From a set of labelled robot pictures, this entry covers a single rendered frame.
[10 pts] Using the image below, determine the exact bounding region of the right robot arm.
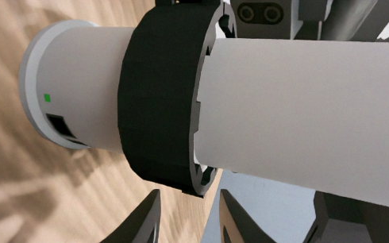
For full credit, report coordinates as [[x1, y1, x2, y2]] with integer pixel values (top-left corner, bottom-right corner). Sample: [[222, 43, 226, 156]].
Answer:
[[229, 0, 389, 42]]

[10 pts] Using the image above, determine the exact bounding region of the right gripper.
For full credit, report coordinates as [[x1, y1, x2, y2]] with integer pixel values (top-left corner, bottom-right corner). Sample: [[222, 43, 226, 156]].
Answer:
[[293, 21, 322, 41]]

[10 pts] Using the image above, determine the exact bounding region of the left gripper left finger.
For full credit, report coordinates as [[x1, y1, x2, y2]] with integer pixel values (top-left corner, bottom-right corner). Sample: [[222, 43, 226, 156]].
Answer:
[[99, 188, 161, 243]]

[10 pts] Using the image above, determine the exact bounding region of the black clamp ring half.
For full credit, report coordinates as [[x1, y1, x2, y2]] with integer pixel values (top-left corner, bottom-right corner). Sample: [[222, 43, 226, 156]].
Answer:
[[117, 0, 237, 199]]

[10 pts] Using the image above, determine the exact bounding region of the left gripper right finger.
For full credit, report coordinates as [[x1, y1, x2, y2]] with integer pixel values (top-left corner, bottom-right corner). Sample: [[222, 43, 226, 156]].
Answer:
[[218, 189, 277, 243]]

